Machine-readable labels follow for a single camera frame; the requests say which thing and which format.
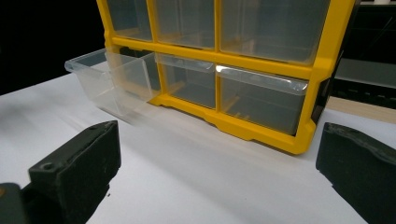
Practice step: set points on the yellow drawer cabinet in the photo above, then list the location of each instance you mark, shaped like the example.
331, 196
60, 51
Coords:
271, 67

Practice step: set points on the clear plastic drawer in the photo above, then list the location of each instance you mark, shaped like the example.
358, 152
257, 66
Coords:
261, 99
267, 28
109, 79
185, 21
129, 18
188, 79

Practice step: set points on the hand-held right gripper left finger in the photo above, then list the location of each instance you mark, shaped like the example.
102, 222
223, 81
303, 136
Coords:
77, 168

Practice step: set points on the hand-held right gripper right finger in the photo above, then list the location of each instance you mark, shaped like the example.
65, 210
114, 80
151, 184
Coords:
358, 168

